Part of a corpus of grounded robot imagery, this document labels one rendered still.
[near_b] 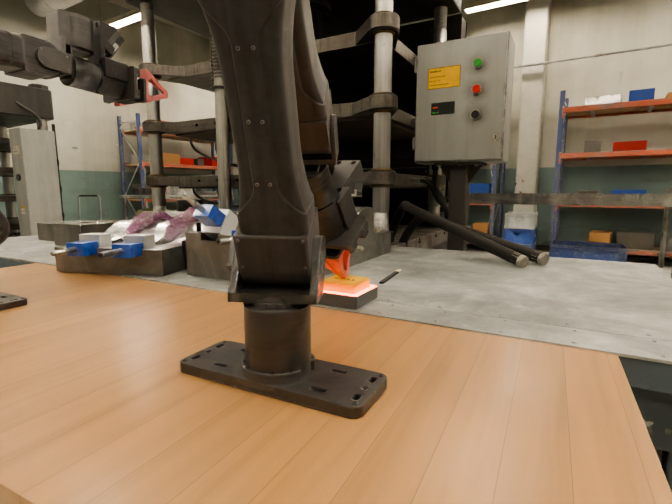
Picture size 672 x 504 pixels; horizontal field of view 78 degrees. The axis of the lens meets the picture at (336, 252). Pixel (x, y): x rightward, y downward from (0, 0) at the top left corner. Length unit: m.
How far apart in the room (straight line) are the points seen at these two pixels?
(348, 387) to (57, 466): 0.21
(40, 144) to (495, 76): 4.46
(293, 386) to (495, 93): 1.28
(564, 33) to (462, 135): 6.15
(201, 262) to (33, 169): 4.30
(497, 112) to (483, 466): 1.29
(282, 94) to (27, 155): 4.83
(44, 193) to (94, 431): 4.81
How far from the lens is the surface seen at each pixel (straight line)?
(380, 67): 1.51
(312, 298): 0.37
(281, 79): 0.33
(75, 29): 0.99
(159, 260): 0.93
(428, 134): 1.55
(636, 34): 7.53
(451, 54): 1.58
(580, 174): 7.25
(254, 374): 0.39
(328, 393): 0.37
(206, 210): 0.85
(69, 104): 8.76
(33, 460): 0.37
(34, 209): 5.11
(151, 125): 2.18
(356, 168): 0.64
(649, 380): 0.58
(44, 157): 5.17
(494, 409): 0.39
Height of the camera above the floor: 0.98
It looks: 9 degrees down
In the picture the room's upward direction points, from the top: straight up
